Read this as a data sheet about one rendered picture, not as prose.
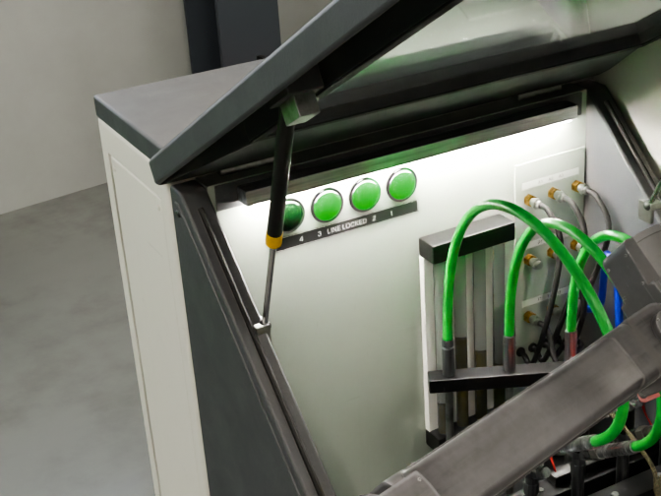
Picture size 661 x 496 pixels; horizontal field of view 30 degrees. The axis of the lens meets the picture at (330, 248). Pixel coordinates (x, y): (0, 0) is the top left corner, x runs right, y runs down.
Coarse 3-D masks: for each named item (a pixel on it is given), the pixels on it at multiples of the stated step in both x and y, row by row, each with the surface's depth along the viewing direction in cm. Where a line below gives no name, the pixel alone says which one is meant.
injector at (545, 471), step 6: (540, 468) 164; (546, 468) 163; (528, 474) 165; (534, 474) 165; (540, 474) 163; (546, 474) 163; (528, 480) 166; (534, 480) 166; (528, 486) 167; (534, 486) 166; (528, 492) 167; (534, 492) 167
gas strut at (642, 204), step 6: (660, 180) 175; (660, 186) 176; (654, 192) 177; (654, 198) 177; (642, 204) 179; (648, 204) 178; (654, 204) 178; (660, 204) 179; (642, 210) 180; (648, 210) 178; (654, 210) 178; (642, 216) 180; (648, 216) 179; (648, 222) 179
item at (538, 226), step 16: (480, 208) 159; (496, 208) 156; (512, 208) 153; (464, 224) 164; (528, 224) 150; (544, 224) 149; (544, 240) 148; (448, 256) 170; (560, 256) 146; (448, 272) 171; (576, 272) 145; (448, 288) 173; (592, 288) 144; (448, 304) 174; (592, 304) 143; (448, 320) 176; (608, 320) 143; (448, 336) 177; (624, 416) 144; (608, 432) 147
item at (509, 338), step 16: (560, 224) 159; (528, 240) 167; (576, 240) 156; (512, 256) 171; (592, 256) 154; (512, 272) 172; (512, 288) 173; (512, 304) 175; (512, 320) 176; (512, 336) 177; (512, 352) 178; (512, 368) 179; (656, 400) 150; (656, 416) 151; (656, 432) 152; (608, 448) 162; (624, 448) 158; (640, 448) 156
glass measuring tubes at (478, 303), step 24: (432, 240) 178; (480, 240) 180; (504, 240) 182; (432, 264) 180; (456, 264) 180; (480, 264) 182; (504, 264) 185; (432, 288) 182; (456, 288) 182; (480, 288) 184; (504, 288) 186; (432, 312) 184; (456, 312) 184; (480, 312) 186; (504, 312) 188; (432, 336) 185; (456, 336) 186; (480, 336) 187; (432, 360) 187; (456, 360) 188; (480, 360) 189; (432, 408) 191; (456, 408) 192; (480, 408) 193; (432, 432) 192; (456, 432) 192
